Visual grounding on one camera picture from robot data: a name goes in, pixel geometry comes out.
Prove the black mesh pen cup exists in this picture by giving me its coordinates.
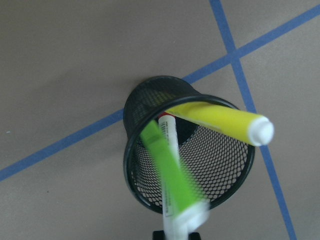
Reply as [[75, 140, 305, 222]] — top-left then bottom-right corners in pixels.
[[123, 75, 255, 214]]

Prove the yellow highlighter pen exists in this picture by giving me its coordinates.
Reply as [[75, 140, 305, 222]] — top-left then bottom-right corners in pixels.
[[165, 101, 275, 147]]

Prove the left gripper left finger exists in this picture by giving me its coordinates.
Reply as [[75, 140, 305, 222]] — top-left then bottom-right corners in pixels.
[[152, 230, 166, 240]]

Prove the red white marker pen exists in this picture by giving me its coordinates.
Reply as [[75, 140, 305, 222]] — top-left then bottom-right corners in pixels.
[[158, 112, 189, 240]]

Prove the green highlighter pen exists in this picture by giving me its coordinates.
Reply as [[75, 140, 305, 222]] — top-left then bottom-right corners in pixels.
[[140, 120, 209, 232]]

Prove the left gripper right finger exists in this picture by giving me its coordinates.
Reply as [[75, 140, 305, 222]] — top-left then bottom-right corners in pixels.
[[188, 232, 201, 240]]

